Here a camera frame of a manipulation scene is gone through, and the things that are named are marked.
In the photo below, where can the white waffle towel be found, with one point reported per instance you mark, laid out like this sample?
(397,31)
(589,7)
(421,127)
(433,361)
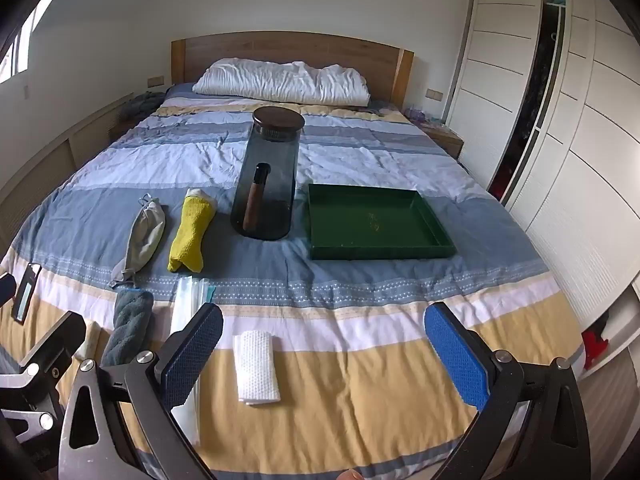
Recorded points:
(255,365)

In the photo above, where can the glass pitcher with dark lid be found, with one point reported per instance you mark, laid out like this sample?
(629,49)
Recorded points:
(270,180)

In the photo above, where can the clear plastic packet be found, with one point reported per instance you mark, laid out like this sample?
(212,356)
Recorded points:
(187,295)

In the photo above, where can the wooden nightstand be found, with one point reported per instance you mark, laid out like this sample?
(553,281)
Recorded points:
(445,142)

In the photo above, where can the red cloth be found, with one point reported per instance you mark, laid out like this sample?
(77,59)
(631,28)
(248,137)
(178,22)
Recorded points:
(497,191)
(595,350)

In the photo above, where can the dark knit cloth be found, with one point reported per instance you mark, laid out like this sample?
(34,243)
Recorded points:
(142,105)

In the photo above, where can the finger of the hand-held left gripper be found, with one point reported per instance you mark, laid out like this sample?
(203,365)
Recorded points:
(6,287)
(55,342)

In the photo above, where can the wall switch plate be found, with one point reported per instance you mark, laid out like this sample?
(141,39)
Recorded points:
(434,94)
(155,81)

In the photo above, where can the low white cabinet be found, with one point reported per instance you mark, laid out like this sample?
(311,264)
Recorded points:
(50,160)

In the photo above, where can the window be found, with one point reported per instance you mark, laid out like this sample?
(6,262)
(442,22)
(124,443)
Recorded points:
(20,55)

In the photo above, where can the yellow towel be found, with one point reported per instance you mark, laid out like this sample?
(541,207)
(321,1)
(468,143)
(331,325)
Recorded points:
(190,230)

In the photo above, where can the black flat device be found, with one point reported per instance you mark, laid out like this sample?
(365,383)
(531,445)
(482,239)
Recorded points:
(25,292)

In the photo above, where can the green tray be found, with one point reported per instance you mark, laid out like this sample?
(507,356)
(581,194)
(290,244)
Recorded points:
(370,225)

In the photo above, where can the white wardrobe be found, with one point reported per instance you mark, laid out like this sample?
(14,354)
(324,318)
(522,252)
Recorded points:
(575,160)

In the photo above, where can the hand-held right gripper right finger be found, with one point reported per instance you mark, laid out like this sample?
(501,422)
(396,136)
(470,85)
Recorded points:
(457,355)

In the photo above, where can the white pillow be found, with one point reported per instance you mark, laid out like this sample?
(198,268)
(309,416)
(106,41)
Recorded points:
(280,82)

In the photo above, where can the dark grey towel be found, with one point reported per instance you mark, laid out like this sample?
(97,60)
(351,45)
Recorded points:
(127,320)

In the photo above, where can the purple small containers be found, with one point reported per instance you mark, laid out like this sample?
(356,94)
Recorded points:
(422,116)

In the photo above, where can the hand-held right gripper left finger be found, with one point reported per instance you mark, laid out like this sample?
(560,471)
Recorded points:
(192,355)

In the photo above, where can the wooden headboard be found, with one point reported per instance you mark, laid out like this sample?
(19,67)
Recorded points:
(280,45)

